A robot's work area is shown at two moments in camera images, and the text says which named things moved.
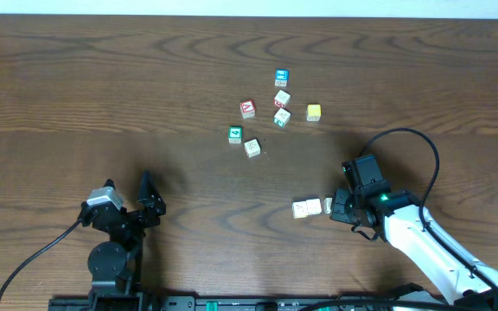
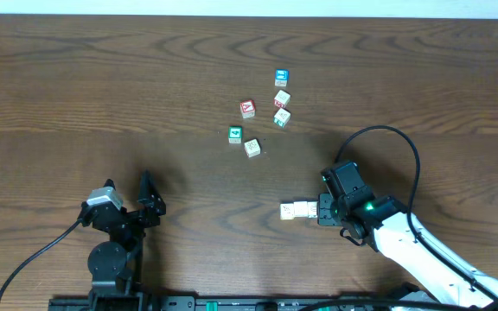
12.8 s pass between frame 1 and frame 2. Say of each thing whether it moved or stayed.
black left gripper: stayed
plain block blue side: stayed
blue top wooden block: stayed
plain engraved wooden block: moved
